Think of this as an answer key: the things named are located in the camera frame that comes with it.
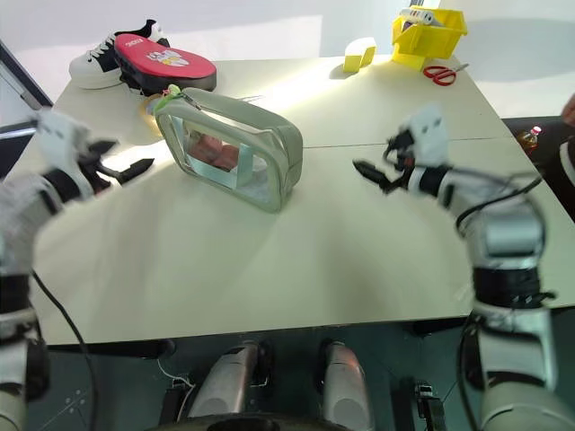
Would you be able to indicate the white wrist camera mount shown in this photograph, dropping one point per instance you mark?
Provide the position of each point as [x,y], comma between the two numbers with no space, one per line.
[429,134]
[60,134]

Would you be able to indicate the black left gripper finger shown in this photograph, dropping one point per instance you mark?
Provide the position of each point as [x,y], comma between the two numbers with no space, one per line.
[135,168]
[104,146]

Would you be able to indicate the white item in bin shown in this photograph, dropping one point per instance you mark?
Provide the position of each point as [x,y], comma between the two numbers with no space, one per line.
[420,15]

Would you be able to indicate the dark diagonal frame bar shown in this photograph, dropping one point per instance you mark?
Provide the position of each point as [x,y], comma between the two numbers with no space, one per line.
[24,74]

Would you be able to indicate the dark rounded robot torso shape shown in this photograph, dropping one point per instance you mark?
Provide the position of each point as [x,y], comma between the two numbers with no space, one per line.
[274,424]

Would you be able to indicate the silver robot leg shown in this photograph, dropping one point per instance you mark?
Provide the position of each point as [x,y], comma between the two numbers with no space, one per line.
[346,386]
[227,381]

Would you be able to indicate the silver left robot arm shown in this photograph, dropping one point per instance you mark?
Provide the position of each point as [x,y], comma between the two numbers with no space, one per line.
[20,211]

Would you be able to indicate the plastic bottle with red cap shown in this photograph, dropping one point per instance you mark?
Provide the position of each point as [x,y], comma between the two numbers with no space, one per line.
[530,138]

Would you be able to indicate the clear grey zippered toiletry pouch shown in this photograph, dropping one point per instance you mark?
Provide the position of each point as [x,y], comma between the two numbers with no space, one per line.
[233,152]

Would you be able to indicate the beige tape roll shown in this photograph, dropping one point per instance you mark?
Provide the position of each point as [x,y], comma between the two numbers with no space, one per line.
[147,107]

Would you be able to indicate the red black boxing pad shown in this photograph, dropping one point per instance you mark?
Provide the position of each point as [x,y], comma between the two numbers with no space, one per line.
[166,60]

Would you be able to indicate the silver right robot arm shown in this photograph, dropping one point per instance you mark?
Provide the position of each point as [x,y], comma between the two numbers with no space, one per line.
[510,251]

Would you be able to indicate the white black sneaker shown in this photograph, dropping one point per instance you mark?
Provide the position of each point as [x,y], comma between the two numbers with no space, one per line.
[96,63]

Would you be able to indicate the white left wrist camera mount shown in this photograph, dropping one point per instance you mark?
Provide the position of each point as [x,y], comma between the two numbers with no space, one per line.
[60,134]

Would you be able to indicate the bystander in dark red clothing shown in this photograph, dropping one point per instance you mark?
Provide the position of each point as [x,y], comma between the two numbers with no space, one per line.
[568,157]

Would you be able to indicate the yellow plastic bin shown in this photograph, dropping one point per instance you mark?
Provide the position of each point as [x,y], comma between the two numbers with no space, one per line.
[427,38]

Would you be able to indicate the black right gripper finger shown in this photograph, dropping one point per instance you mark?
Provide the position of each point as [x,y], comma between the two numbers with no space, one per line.
[370,171]
[391,184]

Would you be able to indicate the yellow white small box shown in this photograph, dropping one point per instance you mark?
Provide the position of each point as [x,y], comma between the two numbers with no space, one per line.
[358,55]

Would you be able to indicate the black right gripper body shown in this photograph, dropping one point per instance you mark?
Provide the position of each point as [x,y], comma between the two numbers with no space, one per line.
[401,155]

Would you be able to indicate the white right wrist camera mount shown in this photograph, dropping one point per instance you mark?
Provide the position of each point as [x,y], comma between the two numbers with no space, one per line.
[429,134]

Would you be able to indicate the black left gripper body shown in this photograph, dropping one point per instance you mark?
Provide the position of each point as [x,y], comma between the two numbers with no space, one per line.
[92,173]

